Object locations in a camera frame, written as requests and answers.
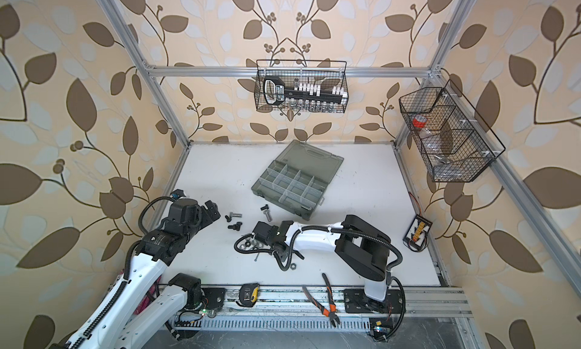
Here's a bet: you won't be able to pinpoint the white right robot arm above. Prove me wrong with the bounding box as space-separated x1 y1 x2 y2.
235 214 405 313

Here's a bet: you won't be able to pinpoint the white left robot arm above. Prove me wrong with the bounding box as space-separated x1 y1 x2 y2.
59 196 221 348

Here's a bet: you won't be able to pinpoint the grey plastic organizer box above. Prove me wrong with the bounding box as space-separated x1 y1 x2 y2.
251 140 344 220

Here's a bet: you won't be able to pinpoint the yellow black tape measure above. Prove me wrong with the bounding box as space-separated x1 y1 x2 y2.
237 282 260 308

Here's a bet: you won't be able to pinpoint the yellow black multimeter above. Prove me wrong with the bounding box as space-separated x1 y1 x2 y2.
402 215 433 253

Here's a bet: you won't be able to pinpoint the red capped bottle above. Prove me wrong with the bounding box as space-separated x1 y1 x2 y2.
412 114 428 132

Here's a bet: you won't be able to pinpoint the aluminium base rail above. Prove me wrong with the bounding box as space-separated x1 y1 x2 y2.
170 285 473 332

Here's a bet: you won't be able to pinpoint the orange handled pliers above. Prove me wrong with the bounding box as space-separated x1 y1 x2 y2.
302 272 341 328

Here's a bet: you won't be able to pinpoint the socket set on rail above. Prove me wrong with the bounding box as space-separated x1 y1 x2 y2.
262 77 349 107

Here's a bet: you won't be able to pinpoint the black wire basket back wall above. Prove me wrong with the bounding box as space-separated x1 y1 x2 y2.
254 58 350 114

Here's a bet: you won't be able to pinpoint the black wire basket wall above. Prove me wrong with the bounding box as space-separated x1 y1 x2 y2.
254 58 350 114
399 81 505 183

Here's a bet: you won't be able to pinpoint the black wire basket right wall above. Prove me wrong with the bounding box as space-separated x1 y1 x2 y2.
399 81 505 183

